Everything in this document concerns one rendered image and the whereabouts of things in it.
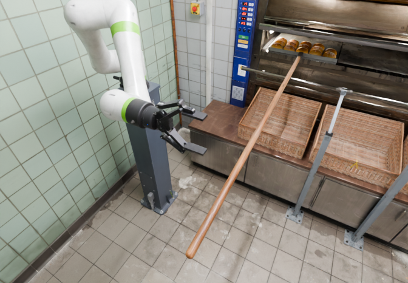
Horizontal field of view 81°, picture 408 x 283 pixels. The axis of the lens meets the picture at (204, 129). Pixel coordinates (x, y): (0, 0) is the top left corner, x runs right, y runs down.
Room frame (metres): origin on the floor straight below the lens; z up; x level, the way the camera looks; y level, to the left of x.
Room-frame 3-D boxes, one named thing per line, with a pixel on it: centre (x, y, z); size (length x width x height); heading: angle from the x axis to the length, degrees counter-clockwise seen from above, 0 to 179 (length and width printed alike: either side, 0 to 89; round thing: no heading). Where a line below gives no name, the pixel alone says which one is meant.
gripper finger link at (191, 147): (0.57, 0.03, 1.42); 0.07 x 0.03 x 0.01; 62
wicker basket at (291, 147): (1.66, -0.65, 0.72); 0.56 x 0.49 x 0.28; 60
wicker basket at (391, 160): (1.37, -1.16, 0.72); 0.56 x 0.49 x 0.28; 62
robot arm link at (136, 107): (0.67, 0.21, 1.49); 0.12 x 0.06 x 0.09; 152
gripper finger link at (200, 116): (0.57, 0.03, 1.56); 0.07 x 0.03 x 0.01; 62
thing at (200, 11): (2.30, 0.06, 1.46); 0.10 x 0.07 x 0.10; 61
